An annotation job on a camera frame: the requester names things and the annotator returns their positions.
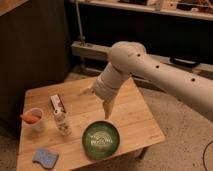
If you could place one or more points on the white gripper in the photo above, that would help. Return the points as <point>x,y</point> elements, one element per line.
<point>106,87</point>

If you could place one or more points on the green ceramic bowl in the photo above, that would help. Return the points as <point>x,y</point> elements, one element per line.
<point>100,140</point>

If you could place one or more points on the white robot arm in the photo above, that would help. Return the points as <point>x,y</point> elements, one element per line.
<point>130,58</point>

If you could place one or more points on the red white snack box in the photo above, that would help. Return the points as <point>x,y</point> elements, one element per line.
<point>57,103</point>

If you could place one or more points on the wooden table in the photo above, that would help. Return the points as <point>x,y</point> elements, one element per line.
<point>131,116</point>

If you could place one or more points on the grey shelf ledge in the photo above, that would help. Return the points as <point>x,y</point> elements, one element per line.
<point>99,52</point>

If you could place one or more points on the white mug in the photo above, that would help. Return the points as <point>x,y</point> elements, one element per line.
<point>38,126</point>

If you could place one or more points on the orange carrot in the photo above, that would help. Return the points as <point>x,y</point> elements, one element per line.
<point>30,119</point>

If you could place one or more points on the blue sponge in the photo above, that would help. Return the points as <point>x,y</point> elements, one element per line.
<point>45,158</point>

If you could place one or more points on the metal pole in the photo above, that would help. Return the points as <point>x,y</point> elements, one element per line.
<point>81,36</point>

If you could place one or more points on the black handle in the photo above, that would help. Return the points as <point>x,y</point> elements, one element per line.
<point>184,64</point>

